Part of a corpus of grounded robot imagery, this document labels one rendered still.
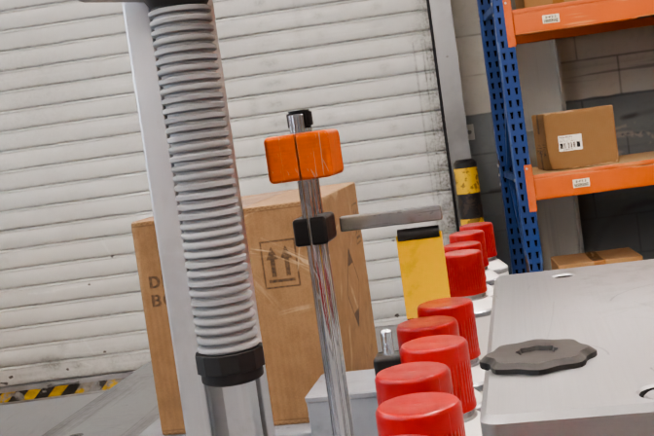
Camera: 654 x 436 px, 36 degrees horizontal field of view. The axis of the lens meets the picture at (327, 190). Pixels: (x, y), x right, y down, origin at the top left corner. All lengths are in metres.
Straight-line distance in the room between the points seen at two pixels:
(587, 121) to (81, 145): 2.48
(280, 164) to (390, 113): 4.35
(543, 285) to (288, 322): 0.96
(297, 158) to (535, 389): 0.47
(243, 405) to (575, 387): 0.47
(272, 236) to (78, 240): 4.06
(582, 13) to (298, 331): 3.29
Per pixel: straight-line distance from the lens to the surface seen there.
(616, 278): 0.26
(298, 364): 1.23
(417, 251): 0.65
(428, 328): 0.53
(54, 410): 1.64
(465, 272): 0.79
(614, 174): 4.37
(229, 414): 0.63
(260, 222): 1.20
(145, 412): 1.52
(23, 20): 5.31
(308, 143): 0.62
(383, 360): 0.99
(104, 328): 5.26
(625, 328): 0.21
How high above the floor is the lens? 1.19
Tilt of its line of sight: 3 degrees down
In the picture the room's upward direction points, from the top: 8 degrees counter-clockwise
